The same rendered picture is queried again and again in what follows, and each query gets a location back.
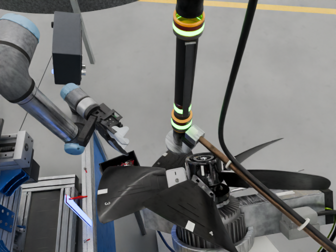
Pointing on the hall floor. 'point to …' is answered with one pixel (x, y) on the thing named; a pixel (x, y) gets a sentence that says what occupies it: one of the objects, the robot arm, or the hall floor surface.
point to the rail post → (100, 145)
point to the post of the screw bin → (140, 222)
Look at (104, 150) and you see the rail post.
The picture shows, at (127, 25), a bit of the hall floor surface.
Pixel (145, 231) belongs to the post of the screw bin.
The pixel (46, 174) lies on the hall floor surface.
